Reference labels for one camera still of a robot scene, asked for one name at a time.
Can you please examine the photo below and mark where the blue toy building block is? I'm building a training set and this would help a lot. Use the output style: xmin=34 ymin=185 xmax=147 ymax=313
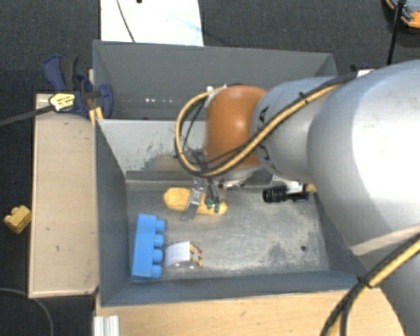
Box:
xmin=129 ymin=213 xmax=167 ymax=281

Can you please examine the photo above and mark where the yellow toy building block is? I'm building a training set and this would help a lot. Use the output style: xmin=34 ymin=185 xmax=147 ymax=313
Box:
xmin=3 ymin=204 xmax=33 ymax=235

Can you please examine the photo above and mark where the grey metal bin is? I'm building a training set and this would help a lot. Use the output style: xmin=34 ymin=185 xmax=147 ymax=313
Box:
xmin=92 ymin=39 xmax=368 ymax=307

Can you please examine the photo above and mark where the yellow toy corn cob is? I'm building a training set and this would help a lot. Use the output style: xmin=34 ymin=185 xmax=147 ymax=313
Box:
xmin=162 ymin=186 xmax=229 ymax=217

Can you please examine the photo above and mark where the black cylinder on white bracket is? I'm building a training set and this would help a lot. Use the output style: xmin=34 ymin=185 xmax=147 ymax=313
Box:
xmin=262 ymin=181 xmax=311 ymax=204

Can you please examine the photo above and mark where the pale wood board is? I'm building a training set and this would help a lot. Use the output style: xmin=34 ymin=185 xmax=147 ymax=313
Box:
xmin=27 ymin=92 xmax=101 ymax=299

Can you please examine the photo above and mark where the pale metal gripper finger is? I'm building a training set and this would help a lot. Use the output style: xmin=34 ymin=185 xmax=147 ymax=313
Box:
xmin=181 ymin=188 xmax=205 ymax=223

